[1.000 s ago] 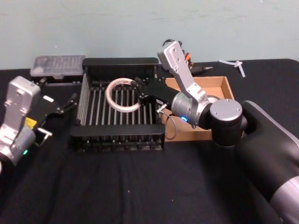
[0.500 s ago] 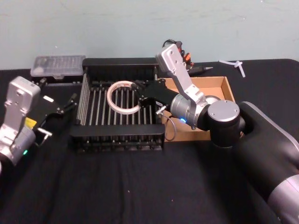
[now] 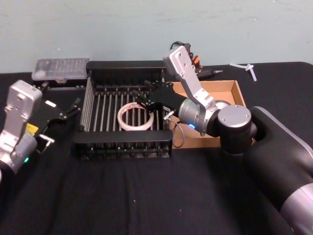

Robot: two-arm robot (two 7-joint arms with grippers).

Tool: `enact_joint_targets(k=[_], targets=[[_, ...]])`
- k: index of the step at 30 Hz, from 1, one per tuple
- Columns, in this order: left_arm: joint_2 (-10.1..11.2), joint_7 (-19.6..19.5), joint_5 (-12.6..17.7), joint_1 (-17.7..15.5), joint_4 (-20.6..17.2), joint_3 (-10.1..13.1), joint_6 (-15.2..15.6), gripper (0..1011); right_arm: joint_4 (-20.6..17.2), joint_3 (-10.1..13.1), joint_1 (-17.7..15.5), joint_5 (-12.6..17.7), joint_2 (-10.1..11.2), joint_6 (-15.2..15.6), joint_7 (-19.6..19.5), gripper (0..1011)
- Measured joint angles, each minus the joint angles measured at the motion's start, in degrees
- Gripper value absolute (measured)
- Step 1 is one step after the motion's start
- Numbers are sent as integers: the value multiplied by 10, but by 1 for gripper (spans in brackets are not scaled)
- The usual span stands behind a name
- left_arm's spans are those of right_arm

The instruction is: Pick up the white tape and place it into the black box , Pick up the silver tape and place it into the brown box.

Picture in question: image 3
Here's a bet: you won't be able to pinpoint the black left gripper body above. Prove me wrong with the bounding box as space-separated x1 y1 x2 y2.
25 97 68 147

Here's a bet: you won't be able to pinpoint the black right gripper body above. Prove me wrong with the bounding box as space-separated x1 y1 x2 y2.
151 83 189 118

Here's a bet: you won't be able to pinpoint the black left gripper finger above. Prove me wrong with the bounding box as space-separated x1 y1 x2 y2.
34 82 50 93
59 97 82 121

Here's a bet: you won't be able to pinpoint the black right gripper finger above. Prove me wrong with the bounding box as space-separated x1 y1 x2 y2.
143 79 174 93
132 90 163 114

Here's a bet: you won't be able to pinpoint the white tape roll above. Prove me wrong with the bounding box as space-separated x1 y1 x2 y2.
117 102 155 132

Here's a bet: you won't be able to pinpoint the clear plastic case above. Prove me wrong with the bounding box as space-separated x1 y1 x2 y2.
31 58 90 90

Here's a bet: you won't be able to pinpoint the black rack with steel bars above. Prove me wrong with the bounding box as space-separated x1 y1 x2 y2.
72 60 173 161

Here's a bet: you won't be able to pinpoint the shallow brown cardboard tray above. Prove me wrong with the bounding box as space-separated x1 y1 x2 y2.
168 80 246 149

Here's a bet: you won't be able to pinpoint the white three-armed plastic piece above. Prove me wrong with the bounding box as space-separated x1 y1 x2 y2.
228 63 258 82

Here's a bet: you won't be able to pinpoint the black table cloth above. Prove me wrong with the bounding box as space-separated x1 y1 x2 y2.
0 61 313 235

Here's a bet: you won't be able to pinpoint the right gripper dark cable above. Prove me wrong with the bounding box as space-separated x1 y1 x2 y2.
163 110 187 149

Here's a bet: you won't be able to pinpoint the gripper dark cable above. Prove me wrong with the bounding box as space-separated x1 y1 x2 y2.
163 110 187 149
35 133 55 154

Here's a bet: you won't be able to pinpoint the left gripper dark cable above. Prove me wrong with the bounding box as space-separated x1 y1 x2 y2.
35 133 55 154

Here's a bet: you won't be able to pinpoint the black corded tool orange parts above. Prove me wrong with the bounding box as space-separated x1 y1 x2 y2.
170 41 224 79

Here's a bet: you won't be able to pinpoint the plain pale wall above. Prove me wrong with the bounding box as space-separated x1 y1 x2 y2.
0 0 313 74

